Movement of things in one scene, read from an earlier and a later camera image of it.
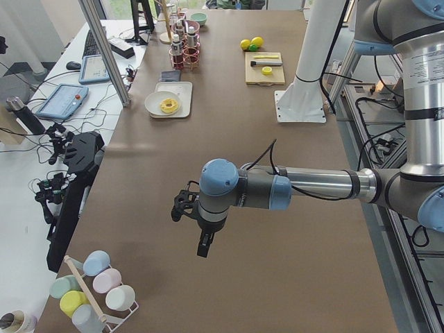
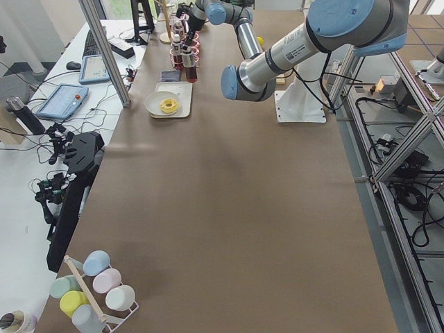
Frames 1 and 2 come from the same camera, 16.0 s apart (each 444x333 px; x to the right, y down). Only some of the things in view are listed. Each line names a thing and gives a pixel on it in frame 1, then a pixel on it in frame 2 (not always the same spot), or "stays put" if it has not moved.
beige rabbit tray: [184, 90] stays put
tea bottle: [177, 52] to [189, 62]
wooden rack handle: [85, 289] stays put
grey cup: [86, 320] stays put
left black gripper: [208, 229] to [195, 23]
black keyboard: [91, 47] stays put
